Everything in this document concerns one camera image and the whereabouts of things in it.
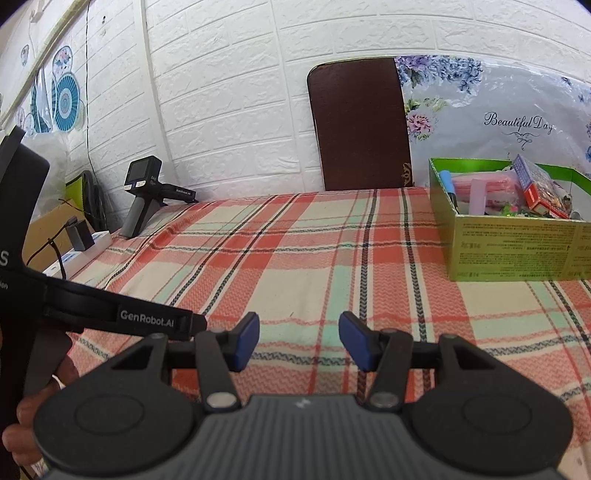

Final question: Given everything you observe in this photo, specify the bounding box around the clear bag of pink packets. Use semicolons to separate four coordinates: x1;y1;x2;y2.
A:
450;168;523;216

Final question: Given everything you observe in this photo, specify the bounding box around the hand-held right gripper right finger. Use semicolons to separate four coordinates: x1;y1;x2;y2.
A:
338;311;499;411

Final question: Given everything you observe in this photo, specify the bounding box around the black marker blue cap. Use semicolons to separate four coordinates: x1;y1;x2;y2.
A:
438;170;459;214

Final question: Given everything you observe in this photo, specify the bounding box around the plaid blanket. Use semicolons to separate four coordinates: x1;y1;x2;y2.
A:
65;187;591;467

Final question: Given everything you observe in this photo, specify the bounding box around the colourful printed box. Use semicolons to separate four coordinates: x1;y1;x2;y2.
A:
512;154;574;219

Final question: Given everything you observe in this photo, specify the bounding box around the black adapter cable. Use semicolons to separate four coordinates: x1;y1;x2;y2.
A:
25;236;71;278

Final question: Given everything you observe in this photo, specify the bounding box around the blue paper fan decoration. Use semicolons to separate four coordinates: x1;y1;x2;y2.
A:
18;44;86;137

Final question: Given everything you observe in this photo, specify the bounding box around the black cable bundle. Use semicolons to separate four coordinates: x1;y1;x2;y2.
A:
82;171;110;232

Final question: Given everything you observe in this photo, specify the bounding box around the black power adapter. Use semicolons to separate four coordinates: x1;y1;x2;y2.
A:
65;219;95;252

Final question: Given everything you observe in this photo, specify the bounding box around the lime green panel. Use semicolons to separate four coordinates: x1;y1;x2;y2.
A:
65;171;93;217

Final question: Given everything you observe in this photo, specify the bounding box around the floral printed bedding package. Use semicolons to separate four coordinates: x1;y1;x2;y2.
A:
394;54;591;185

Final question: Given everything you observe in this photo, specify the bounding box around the white power strip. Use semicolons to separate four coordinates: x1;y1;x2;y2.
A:
44;231;112;280

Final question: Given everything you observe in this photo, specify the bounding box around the green cardboard box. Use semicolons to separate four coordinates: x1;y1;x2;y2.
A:
428;157;591;282

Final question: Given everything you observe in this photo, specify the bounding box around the spare hand-held gripper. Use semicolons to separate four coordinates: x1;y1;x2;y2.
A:
121;157;200;239

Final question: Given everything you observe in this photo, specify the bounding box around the person's left hand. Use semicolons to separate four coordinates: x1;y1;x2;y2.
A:
2;353;81;469

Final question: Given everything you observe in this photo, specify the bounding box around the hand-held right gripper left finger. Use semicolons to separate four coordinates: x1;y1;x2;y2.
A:
111;311;260;411

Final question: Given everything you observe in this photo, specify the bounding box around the black wall cable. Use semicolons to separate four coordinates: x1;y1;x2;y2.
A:
84;0;100;232

